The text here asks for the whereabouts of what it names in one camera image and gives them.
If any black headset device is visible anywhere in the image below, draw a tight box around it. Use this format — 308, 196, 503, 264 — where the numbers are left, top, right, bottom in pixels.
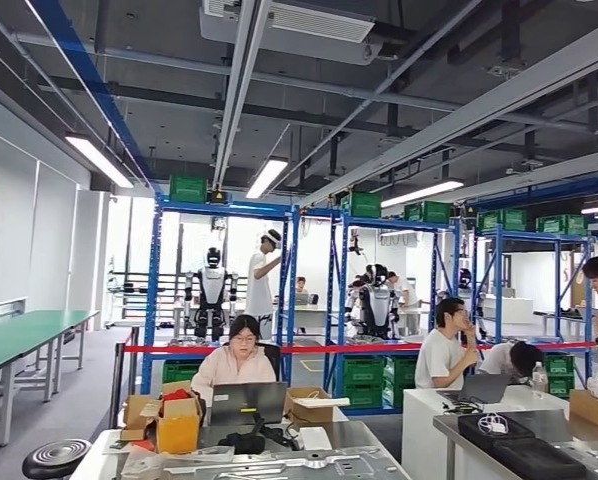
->
217, 415, 300, 456

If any black round stool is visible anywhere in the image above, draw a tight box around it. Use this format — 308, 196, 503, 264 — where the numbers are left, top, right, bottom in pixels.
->
21, 438, 93, 480

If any dark open laptop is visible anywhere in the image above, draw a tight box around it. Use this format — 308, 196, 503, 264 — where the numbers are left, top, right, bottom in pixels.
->
210, 382, 288, 427

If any grey open laptop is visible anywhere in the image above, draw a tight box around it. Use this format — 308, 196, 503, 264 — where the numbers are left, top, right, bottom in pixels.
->
438, 372, 512, 407

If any red cloth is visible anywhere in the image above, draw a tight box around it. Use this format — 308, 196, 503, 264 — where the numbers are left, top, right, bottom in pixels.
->
159, 388, 191, 419

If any white roller blind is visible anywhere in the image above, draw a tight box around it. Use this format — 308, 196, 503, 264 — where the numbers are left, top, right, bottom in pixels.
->
0, 132, 39, 307
27, 162, 77, 313

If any silver stamped metal sheet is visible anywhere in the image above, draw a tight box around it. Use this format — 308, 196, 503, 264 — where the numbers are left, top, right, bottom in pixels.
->
121, 445, 406, 480

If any grey low workbench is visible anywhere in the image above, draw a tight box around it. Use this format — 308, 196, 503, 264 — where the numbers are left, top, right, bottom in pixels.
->
532, 309, 587, 339

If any steel top table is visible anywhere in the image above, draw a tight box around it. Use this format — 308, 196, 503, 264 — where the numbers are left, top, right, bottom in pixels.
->
433, 408, 598, 480

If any white charger cable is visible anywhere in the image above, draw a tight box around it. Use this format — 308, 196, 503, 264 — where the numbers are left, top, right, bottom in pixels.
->
477, 412, 509, 436

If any black soft case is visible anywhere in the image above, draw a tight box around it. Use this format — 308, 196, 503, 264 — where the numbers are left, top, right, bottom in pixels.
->
457, 413, 536, 454
491, 437, 587, 480

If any white cabinet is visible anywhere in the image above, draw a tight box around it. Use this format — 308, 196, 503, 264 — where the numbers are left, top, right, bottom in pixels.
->
481, 296, 535, 326

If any wide grey cable tray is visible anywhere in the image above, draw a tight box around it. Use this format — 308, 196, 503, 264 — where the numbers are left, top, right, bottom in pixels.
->
298, 31, 598, 210

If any grey stanchion post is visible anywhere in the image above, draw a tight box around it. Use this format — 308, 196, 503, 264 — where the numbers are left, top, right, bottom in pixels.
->
128, 326, 141, 399
110, 341, 126, 430

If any grey double ceiling rail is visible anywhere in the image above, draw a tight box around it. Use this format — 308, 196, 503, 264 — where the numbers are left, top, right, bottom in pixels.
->
211, 0, 273, 191

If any narrow grey cable tray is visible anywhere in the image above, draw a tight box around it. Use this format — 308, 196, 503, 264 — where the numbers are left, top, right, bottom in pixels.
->
431, 146, 598, 203

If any closed cardboard box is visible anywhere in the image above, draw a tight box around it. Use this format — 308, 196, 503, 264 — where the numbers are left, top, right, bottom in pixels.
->
568, 389, 598, 431

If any white flat packet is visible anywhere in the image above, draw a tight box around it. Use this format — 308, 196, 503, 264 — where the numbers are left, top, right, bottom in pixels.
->
292, 395, 351, 410

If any black cable tangle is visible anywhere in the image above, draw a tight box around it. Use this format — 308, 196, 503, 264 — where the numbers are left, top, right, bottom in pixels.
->
441, 397, 486, 417

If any blue ceiling beam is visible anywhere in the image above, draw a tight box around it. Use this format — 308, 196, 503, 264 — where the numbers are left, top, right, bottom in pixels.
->
26, 0, 156, 193

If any white office desk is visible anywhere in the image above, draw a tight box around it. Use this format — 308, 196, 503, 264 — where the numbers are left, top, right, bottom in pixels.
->
273, 303, 331, 335

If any white black humanoid robot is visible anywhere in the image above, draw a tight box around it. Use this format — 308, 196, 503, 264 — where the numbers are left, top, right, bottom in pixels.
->
346, 263, 401, 342
184, 246, 239, 344

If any dark window railing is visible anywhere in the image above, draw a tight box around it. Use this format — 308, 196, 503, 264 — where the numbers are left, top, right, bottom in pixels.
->
106, 270, 245, 327

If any white desk with steel top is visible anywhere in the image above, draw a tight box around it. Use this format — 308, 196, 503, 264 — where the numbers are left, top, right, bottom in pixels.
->
70, 407, 412, 480

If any blue steel shelf rack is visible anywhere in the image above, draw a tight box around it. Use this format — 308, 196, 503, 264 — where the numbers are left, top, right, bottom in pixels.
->
324, 206, 463, 417
140, 192, 300, 399
471, 225, 595, 399

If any long red barrier belt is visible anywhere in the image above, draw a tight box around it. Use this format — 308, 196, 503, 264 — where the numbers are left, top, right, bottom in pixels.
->
124, 340, 598, 356

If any clear water bottle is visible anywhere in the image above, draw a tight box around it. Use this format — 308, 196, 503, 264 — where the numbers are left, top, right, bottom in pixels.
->
532, 362, 549, 401

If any shallow open cardboard box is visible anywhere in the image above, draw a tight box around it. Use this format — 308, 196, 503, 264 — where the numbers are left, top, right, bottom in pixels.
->
285, 387, 351, 425

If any green top long workbench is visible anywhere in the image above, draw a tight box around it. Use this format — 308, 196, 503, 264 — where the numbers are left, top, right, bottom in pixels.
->
0, 309, 100, 458

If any grey window rail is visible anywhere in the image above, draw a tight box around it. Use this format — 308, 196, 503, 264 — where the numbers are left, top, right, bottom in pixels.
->
0, 296, 28, 326

